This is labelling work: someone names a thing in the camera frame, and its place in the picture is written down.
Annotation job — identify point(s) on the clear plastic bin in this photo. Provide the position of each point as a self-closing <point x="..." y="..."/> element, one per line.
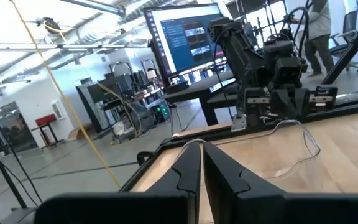
<point x="278" y="155"/>

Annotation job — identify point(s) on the black frame corner clamp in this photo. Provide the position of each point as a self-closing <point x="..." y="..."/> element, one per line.
<point x="145" y="157"/>

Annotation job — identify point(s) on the red stool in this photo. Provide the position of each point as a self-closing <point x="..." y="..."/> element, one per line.
<point x="46" y="119"/>

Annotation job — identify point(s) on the dark grey monitor desk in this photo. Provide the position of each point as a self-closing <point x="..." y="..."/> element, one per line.
<point x="197" y="90"/>

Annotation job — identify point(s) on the cluttered workbench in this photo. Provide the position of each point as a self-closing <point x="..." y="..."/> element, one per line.
<point x="126" y="93"/>

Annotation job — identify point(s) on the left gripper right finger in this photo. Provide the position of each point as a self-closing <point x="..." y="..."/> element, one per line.
<point x="291" y="208"/>

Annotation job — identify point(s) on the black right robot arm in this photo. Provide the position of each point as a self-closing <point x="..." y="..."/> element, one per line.
<point x="238" y="49"/>

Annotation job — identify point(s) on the black office chair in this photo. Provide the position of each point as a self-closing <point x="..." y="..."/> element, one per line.
<point x="350" y="34"/>

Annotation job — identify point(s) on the black tripod stand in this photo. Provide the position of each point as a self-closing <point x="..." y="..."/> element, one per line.
<point x="6" y="180"/>

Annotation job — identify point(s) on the silver metal bracket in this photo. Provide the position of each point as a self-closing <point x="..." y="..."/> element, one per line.
<point x="239" y="124"/>

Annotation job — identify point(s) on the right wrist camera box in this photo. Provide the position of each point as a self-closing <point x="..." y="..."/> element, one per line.
<point x="288" y="71"/>

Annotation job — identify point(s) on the person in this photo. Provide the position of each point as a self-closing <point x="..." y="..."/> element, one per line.
<point x="320" y="25"/>

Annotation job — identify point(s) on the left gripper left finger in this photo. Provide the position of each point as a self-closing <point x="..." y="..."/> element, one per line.
<point x="120" y="208"/>

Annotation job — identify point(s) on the large computer monitor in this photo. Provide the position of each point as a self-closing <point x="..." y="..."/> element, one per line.
<point x="185" y="40"/>

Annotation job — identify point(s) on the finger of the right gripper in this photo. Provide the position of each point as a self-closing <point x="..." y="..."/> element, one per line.
<point x="300" y="104"/>
<point x="281" y="104"/>

